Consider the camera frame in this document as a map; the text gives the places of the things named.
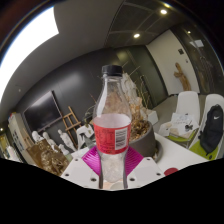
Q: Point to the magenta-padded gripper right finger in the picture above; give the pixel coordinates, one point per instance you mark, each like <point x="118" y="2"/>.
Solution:
<point x="146" y="170"/>

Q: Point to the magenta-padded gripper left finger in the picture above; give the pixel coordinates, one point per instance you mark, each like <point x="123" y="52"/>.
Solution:
<point x="79" y="170"/>

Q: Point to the clear red-labelled drink bottle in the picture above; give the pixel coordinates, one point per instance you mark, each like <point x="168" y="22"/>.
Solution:
<point x="111" y="135"/>

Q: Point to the grey plant saucer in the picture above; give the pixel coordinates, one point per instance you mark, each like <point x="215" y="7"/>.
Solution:
<point x="158" y="151"/>

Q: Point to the flat round red coaster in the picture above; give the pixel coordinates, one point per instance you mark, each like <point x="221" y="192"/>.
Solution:
<point x="171" y="171"/>

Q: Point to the grey pot with dried plant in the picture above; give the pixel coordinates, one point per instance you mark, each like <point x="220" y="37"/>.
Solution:
<point x="146" y="141"/>

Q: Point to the golden brown sculpture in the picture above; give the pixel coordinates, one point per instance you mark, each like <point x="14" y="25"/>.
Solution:
<point x="50" y="160"/>

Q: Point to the white plaster figure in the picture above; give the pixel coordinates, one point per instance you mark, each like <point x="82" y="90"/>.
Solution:
<point x="66" y="140"/>

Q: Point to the white plastic chair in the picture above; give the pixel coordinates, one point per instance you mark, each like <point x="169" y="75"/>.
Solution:
<point x="188" y="103"/>
<point x="208" y="100"/>
<point x="83" y="133"/>

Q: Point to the wooden easel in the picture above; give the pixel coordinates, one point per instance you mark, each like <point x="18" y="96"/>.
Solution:
<point x="70" y="123"/>

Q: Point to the white plaster bust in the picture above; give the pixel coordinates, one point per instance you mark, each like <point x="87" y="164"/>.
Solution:
<point x="36" y="136"/>

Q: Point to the white papers pile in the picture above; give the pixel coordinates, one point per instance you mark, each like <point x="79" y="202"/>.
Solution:
<point x="181" y="121"/>

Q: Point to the white cabinet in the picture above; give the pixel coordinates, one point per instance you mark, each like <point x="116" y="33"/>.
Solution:
<point x="18" y="133"/>

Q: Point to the black backpack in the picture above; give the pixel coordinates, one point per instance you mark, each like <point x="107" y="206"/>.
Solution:
<point x="211" y="128"/>

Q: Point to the tall white plaster statue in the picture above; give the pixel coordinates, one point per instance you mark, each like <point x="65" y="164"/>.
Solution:
<point x="128" y="86"/>

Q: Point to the wooden figure sculpture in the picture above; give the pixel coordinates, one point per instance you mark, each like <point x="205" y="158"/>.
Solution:
<point x="181" y="76"/>

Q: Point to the round ceiling light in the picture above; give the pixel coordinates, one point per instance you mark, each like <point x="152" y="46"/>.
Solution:
<point x="163" y="11"/>
<point x="136" y="35"/>

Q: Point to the long ceiling light panel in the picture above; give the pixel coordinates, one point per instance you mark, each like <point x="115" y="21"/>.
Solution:
<point x="26" y="43"/>

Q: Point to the black wall screen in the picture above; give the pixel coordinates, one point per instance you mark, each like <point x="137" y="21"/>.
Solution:
<point x="43" y="111"/>

